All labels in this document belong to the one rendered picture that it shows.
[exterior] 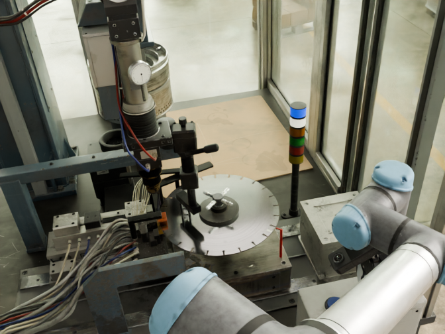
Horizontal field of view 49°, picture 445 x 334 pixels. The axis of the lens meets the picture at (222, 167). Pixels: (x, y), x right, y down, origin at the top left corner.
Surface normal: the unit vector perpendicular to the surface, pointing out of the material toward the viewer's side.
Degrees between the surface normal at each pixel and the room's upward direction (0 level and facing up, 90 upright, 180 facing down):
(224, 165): 0
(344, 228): 90
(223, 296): 21
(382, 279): 12
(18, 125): 90
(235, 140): 0
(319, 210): 0
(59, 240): 90
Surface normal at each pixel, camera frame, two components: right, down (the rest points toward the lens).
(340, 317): 0.00, -0.91
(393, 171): -0.06, -0.80
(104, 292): 0.22, 0.58
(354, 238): -0.70, 0.46
